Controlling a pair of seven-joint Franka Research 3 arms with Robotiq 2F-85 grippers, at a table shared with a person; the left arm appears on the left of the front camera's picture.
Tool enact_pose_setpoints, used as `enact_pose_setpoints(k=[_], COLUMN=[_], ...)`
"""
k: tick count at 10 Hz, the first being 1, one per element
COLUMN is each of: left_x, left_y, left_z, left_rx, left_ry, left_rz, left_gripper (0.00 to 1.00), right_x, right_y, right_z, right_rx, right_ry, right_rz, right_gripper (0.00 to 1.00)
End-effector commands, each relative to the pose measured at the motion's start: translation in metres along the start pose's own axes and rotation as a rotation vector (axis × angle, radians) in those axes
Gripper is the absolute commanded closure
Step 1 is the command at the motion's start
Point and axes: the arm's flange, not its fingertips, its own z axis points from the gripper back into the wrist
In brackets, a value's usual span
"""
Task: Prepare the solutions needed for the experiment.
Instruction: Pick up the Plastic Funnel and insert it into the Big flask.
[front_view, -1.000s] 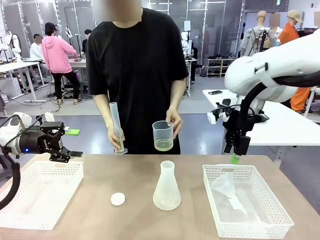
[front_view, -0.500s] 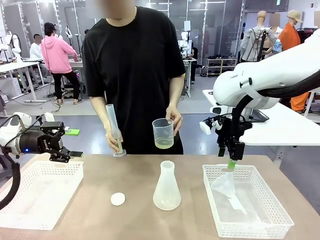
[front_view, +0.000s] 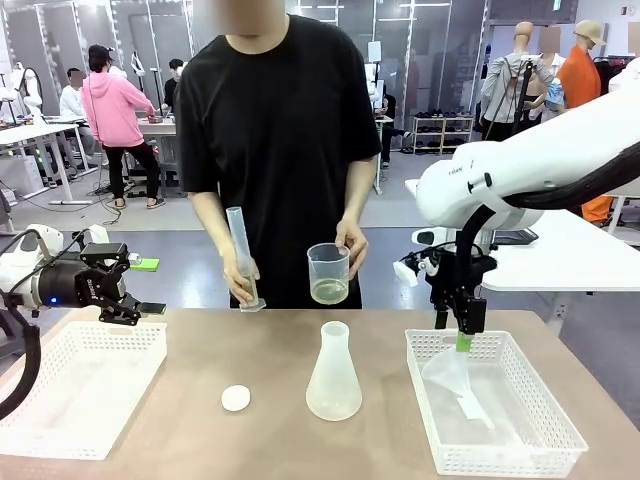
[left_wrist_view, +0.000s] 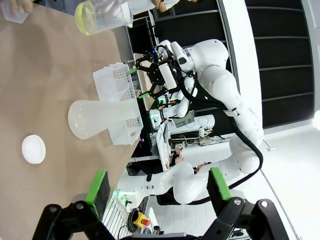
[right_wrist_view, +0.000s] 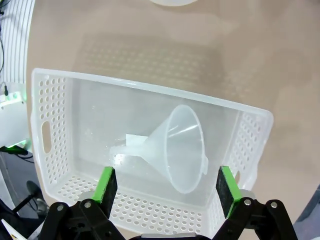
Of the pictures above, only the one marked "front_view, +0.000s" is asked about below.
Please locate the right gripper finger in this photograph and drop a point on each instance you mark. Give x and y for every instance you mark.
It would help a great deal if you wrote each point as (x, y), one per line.
(441, 315)
(472, 315)

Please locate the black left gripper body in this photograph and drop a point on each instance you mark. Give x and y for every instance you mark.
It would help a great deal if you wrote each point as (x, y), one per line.
(87, 287)

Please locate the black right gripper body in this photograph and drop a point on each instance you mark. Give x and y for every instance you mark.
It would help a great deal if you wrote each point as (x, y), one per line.
(442, 272)

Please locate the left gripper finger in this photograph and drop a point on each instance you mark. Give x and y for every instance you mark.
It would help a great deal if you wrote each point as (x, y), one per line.
(107, 255)
(125, 307)

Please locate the clear plastic funnel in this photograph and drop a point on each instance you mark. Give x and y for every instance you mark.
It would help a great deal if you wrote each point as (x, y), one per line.
(450, 372)

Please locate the clear plastic measuring beaker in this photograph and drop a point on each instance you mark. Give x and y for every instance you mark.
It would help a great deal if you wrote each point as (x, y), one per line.
(327, 280)

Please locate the translucent plastic Erlenmeyer flask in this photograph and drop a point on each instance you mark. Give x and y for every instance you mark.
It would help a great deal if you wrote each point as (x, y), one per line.
(333, 380)

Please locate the clear plastic graduated cylinder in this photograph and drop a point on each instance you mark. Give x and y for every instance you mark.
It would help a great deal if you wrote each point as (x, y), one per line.
(240, 250)

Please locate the white round flask cap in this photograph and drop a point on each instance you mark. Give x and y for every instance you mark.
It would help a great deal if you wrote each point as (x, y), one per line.
(236, 398)

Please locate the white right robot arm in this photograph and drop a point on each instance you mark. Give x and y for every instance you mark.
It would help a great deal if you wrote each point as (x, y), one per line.
(540, 150)

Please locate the person's right forearm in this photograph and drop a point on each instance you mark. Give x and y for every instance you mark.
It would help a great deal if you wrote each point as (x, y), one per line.
(215, 225)

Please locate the person's left forearm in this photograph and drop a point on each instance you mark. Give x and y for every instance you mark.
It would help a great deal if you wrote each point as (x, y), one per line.
(357, 190)

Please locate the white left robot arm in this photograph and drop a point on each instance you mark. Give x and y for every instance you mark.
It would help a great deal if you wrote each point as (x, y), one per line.
(42, 240)

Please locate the person's left hand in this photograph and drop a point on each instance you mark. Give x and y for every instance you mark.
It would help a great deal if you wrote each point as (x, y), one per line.
(352, 245)

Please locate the person's right hand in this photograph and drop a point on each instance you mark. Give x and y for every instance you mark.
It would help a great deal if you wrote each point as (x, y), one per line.
(240, 280)

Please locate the black tablet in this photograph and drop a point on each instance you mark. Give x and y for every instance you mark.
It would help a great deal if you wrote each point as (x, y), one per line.
(515, 236)

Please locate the white perforated plastic basket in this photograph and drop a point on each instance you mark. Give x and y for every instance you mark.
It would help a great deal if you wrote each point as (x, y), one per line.
(80, 390)
(500, 425)

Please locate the white side table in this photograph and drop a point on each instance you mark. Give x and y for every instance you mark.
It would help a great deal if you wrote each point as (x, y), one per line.
(560, 260)

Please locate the white office desk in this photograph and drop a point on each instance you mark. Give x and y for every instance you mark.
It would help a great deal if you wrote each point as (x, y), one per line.
(35, 137)

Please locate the wooden shoe rack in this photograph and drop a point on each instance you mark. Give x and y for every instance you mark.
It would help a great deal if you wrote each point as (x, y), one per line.
(444, 132)

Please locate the person in pink hoodie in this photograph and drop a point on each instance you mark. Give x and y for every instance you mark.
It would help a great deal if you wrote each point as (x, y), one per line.
(115, 115)

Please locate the seated person in white shirt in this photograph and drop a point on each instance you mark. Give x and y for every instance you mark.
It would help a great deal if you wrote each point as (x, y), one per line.
(75, 110)

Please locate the mannequin in grey shirt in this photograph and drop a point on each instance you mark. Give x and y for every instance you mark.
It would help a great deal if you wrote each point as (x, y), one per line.
(510, 85)

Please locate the person in black t-shirt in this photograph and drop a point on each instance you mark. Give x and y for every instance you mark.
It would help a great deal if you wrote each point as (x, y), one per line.
(280, 125)

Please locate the mannequin in orange clothes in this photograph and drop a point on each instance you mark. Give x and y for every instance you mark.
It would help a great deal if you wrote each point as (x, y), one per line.
(582, 75)

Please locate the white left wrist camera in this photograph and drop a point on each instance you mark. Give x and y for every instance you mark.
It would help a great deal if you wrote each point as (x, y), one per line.
(97, 234)

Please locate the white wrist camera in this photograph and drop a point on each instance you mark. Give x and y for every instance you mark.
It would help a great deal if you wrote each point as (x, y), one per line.
(97, 234)
(406, 272)

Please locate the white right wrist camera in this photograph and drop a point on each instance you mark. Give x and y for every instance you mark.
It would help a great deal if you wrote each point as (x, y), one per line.
(406, 272)

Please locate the black camera tripod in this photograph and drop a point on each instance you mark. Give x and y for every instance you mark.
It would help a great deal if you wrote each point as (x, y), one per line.
(522, 95)

